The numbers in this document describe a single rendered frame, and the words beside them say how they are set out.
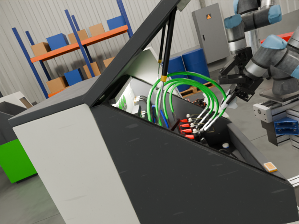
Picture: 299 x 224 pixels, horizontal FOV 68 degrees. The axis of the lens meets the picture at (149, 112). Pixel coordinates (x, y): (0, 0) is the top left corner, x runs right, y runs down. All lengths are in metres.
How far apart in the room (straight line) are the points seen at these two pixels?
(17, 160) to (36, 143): 3.88
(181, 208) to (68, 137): 0.49
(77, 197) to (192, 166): 0.44
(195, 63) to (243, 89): 4.96
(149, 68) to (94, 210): 0.86
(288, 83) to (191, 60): 4.54
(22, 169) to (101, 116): 4.11
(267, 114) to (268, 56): 0.62
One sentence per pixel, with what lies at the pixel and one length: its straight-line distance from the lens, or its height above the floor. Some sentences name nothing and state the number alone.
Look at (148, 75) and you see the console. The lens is 1.39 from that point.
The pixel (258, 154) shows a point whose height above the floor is 0.95.
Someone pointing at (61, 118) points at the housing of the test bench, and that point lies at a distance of 0.78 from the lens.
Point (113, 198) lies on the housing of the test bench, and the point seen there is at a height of 1.10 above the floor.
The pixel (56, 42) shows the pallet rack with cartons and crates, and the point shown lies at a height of 2.39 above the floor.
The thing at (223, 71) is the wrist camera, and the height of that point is 1.34.
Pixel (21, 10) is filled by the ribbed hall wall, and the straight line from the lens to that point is 8.10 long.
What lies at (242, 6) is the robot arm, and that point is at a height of 1.60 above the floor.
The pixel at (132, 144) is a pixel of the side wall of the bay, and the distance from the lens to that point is 0.76.
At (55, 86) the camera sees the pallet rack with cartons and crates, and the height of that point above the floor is 1.35.
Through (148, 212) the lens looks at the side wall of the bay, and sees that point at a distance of 0.92.
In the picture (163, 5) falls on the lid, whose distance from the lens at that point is 0.67.
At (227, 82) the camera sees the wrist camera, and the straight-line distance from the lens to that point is 1.00.
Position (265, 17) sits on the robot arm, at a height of 1.52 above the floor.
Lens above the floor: 1.58
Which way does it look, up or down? 16 degrees down
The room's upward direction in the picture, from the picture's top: 20 degrees counter-clockwise
